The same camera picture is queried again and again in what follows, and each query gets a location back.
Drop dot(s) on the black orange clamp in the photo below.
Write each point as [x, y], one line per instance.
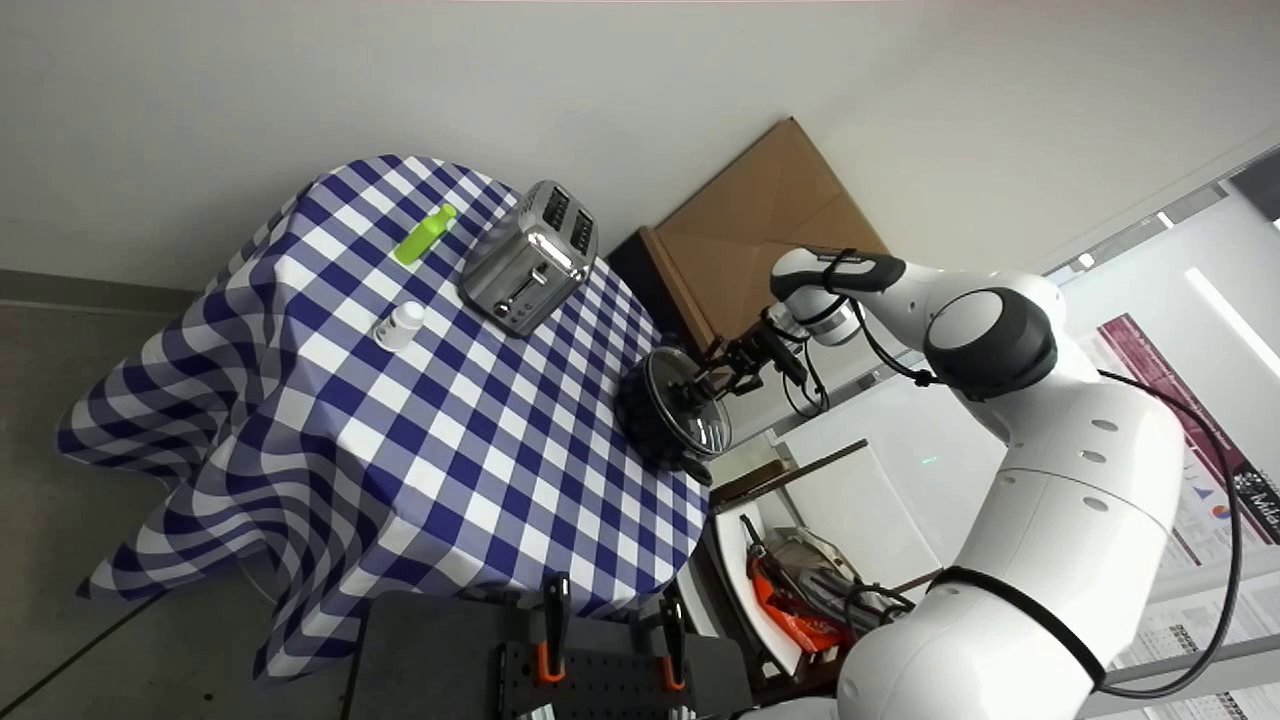
[553, 630]
[675, 645]

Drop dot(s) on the black pot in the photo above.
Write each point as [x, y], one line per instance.
[640, 415]

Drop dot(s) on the cardboard box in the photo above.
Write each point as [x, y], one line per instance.
[770, 230]

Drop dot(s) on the blue white checkered tablecloth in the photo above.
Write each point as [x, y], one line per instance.
[400, 440]

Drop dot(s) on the glass pot lid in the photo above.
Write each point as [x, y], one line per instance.
[690, 420]

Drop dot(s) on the green bottle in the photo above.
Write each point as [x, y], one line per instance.
[424, 234]

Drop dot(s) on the orange black tool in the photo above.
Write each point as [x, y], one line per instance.
[790, 605]

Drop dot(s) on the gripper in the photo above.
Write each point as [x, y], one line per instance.
[752, 358]

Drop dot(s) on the wall poster with dark red band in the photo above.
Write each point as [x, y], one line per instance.
[1200, 440]

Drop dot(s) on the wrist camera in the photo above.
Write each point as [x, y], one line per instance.
[792, 362]

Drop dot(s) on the white pill bottle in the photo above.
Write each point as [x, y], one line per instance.
[400, 325]

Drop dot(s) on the wall poster with text columns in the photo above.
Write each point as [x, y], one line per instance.
[1190, 640]

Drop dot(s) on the silver toaster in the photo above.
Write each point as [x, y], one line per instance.
[528, 262]

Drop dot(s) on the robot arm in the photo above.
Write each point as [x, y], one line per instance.
[1060, 520]

